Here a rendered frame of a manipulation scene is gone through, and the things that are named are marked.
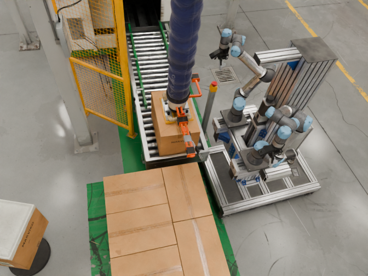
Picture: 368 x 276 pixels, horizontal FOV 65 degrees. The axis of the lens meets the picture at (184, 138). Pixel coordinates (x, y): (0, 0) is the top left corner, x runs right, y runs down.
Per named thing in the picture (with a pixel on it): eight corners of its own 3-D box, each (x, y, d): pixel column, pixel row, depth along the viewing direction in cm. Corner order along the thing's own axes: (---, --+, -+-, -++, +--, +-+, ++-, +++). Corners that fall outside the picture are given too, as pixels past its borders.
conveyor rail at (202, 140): (164, 34, 456) (164, 23, 441) (167, 34, 457) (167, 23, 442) (202, 159, 333) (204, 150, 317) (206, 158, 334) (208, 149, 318)
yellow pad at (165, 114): (159, 98, 307) (159, 95, 302) (168, 97, 308) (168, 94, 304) (165, 124, 288) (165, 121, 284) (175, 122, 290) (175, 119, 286)
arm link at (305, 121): (265, 155, 257) (300, 107, 224) (279, 166, 252) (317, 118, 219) (259, 160, 248) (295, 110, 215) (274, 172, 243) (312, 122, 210)
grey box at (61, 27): (64, 43, 265) (56, 13, 240) (70, 43, 266) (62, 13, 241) (65, 58, 254) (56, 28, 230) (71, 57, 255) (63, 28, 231)
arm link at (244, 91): (230, 102, 283) (266, 67, 240) (232, 91, 292) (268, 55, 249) (240, 107, 286) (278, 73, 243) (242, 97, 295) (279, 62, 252)
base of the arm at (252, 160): (258, 150, 270) (262, 144, 262) (265, 164, 262) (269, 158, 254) (243, 153, 266) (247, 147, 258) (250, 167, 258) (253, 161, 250)
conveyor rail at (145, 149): (121, 36, 443) (120, 26, 428) (125, 36, 444) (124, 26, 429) (145, 168, 319) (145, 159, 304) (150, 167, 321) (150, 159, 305)
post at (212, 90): (198, 135, 401) (210, 83, 319) (202, 134, 402) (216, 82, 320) (199, 139, 397) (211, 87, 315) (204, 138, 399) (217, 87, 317)
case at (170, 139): (151, 115, 344) (151, 91, 311) (184, 111, 352) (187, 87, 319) (160, 157, 312) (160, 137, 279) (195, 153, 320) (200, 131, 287)
